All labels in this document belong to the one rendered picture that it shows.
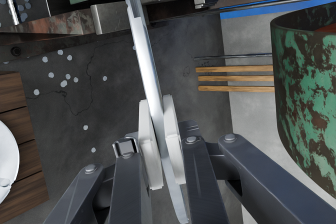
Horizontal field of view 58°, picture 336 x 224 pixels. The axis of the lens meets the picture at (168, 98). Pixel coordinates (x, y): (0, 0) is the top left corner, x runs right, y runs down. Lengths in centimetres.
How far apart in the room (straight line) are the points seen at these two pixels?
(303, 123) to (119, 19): 44
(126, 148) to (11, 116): 74
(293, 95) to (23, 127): 70
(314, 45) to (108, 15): 44
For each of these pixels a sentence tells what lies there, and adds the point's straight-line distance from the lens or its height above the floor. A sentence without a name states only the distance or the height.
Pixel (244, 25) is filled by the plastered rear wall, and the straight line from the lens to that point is 206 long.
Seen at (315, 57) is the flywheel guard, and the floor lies 107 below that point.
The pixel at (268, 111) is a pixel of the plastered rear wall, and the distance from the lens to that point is 214.
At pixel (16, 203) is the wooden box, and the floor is 35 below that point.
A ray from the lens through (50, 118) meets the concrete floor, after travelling 132.
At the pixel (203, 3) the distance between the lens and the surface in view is 76.
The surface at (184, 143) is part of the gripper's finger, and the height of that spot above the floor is 108.
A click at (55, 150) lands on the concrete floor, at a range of 135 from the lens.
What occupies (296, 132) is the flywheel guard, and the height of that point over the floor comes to 104.
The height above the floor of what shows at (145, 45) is 104.
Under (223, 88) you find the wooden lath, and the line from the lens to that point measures 185.
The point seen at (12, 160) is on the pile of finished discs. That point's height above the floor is 36.
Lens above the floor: 118
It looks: 43 degrees down
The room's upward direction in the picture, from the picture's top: 96 degrees clockwise
